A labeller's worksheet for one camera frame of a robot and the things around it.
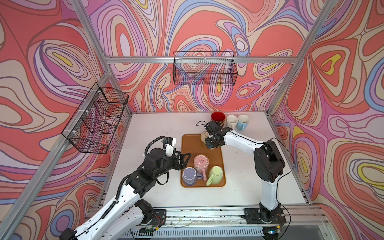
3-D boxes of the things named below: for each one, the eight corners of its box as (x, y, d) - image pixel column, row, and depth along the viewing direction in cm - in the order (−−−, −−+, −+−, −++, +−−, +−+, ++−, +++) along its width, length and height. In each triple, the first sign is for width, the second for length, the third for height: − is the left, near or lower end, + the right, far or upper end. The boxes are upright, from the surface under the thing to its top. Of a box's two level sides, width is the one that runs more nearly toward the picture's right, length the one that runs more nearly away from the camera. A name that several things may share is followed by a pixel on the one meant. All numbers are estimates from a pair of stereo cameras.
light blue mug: (233, 133, 110) (237, 123, 102) (236, 123, 117) (240, 113, 108) (244, 136, 108) (248, 126, 100) (246, 125, 115) (250, 116, 106)
